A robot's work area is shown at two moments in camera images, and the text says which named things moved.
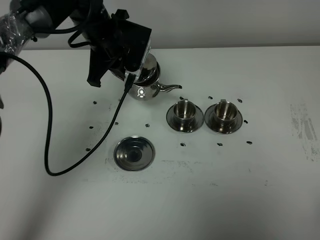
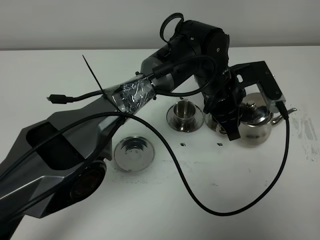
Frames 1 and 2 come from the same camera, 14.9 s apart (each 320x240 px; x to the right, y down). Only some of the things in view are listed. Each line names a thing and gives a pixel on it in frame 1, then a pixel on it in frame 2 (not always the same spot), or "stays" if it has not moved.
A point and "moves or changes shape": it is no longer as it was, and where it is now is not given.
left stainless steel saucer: (198, 123) stays
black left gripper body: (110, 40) to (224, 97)
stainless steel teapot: (146, 87) moves or changes shape
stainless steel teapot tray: (134, 153) stays
